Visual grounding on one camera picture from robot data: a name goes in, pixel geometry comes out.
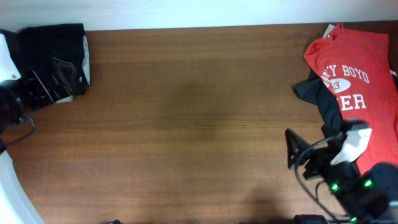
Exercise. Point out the red printed t-shirt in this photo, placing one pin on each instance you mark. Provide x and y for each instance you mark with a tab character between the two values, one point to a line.
354	67

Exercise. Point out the black garment under t-shirt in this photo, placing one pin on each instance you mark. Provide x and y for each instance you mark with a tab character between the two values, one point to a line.
315	92

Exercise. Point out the black shorts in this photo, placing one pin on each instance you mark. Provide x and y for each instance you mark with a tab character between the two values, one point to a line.
62	41

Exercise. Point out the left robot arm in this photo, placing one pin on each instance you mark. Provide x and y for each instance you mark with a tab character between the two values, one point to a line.
16	206

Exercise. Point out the folded khaki shorts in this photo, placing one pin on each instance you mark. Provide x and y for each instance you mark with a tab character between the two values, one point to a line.
86	70

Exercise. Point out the white paper tag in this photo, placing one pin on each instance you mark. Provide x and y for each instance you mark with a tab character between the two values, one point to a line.
328	30

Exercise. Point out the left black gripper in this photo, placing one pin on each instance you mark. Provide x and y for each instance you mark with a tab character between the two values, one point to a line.
47	96

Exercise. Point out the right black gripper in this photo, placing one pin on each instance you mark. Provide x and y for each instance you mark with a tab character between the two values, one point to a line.
322	156

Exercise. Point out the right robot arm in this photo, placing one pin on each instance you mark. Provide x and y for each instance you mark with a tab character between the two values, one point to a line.
366	198

